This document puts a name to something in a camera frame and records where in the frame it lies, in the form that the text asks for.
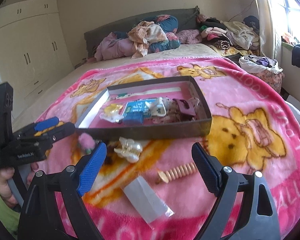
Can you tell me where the blue printed card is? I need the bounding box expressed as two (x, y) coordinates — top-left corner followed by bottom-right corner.
(122, 98), (157, 118)

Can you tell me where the yellow item in bag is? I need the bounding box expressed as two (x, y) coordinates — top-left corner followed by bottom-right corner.
(100, 103), (123, 123)

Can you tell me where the dark cardboard tray box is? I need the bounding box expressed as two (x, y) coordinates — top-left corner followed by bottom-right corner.
(75, 76), (212, 140)

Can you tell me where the pile of clothes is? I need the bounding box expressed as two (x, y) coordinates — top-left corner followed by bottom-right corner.
(176, 13), (261, 57)

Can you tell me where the clear plastic packet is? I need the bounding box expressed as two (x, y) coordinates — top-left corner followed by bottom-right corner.
(122, 176), (174, 227)

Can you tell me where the cream built-in wardrobe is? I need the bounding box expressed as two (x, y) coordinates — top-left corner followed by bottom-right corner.
(0, 0), (74, 118)

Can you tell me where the cream curtain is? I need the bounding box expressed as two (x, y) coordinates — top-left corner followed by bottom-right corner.
(256, 0), (288, 62)

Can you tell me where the person's left hand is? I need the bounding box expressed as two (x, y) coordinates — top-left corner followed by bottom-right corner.
(0, 167), (18, 209)

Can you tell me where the blue small box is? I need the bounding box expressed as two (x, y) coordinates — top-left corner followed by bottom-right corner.
(122, 112), (145, 126)

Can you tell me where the green sleeve forearm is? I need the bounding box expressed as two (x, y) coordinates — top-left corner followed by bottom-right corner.
(0, 196), (19, 239)

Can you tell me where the maroon hair claw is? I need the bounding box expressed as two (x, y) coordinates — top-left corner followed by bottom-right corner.
(173, 99), (196, 116)

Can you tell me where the floral fabric scrunchie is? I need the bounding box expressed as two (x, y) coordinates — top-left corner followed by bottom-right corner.
(151, 97), (200, 124)

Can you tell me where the dark green headboard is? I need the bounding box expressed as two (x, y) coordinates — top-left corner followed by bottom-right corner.
(84, 6), (200, 57)

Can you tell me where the white bag of clothes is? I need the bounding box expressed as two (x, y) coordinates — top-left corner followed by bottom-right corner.
(238, 55), (284, 93)

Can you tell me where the pink fluffy pompom hair tie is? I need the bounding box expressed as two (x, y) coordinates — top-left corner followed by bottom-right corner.
(77, 132), (97, 155)

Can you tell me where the white bow hair clip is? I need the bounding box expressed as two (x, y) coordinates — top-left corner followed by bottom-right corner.
(145, 97), (167, 117)

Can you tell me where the peach spiral hair clip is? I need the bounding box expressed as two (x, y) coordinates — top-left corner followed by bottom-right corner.
(156, 163), (198, 184)

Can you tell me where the orange floral cloth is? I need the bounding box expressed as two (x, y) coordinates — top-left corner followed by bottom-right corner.
(128, 21), (168, 59)

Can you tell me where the pink bedding bundle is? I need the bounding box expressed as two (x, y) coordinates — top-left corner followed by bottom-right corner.
(94, 31), (134, 61)

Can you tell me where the dark teal floral pillow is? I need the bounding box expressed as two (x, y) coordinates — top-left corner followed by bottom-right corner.
(113, 14), (181, 54)

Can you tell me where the cream pearl hair claw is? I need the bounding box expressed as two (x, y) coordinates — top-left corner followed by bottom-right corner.
(114, 137), (143, 163)

